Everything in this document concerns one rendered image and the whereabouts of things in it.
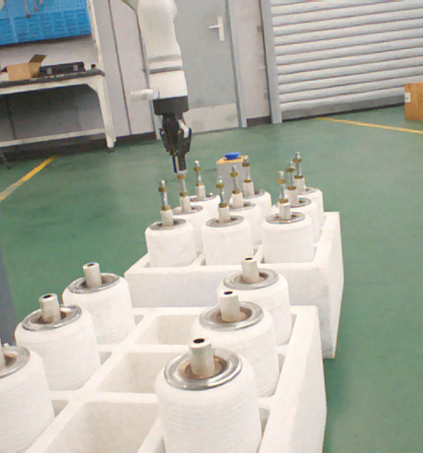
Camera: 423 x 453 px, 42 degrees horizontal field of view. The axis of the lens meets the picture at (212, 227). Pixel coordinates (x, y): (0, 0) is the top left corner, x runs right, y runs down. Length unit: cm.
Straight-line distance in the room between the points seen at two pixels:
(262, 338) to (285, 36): 575
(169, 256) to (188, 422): 60
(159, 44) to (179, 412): 80
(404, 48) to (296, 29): 125
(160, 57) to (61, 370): 67
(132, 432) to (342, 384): 43
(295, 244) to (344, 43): 552
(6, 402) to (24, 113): 570
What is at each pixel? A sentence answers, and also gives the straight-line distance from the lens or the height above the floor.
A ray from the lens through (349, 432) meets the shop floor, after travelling 88.
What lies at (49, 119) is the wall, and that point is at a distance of 620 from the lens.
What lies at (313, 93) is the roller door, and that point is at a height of 26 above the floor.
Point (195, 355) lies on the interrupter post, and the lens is 53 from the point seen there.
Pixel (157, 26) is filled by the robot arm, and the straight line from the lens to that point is 116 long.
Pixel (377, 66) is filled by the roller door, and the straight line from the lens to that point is 659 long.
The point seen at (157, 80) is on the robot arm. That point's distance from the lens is 116.
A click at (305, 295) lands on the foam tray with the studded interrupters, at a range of 101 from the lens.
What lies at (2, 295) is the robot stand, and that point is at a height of 13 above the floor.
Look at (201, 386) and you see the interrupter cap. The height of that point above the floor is 25.
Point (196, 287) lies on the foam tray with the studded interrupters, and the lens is 105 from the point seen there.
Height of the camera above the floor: 51
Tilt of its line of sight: 14 degrees down
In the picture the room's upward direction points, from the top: 8 degrees counter-clockwise
